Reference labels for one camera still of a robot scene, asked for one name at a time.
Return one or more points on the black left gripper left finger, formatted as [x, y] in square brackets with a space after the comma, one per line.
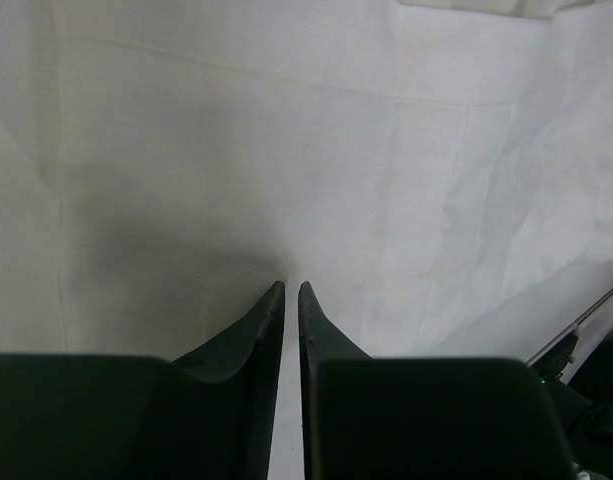
[206, 415]

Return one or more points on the white pleated skirt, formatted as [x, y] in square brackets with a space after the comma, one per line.
[440, 171]

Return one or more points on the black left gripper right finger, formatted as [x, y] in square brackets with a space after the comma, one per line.
[420, 418]

